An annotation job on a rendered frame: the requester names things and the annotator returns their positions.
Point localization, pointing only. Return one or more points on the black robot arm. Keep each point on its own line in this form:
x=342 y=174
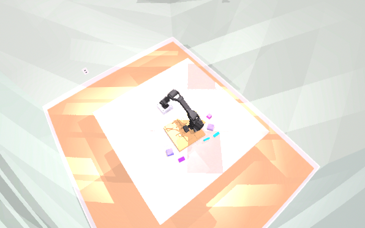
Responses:
x=192 y=115

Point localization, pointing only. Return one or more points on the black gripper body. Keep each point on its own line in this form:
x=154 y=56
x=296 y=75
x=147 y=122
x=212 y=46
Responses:
x=186 y=128

